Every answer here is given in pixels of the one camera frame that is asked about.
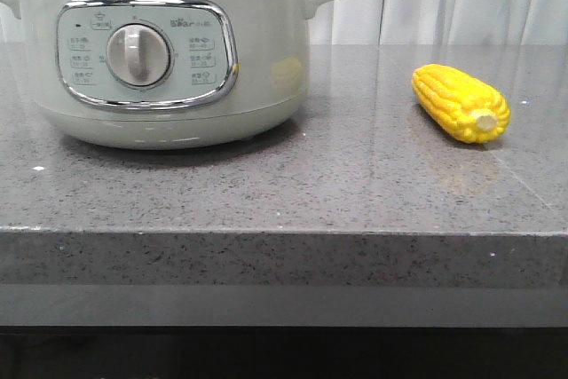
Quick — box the yellow corn cob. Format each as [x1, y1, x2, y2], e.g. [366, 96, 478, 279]
[412, 64, 511, 144]

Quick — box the pale green electric cooking pot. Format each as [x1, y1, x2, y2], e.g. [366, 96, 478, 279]
[1, 0, 335, 150]

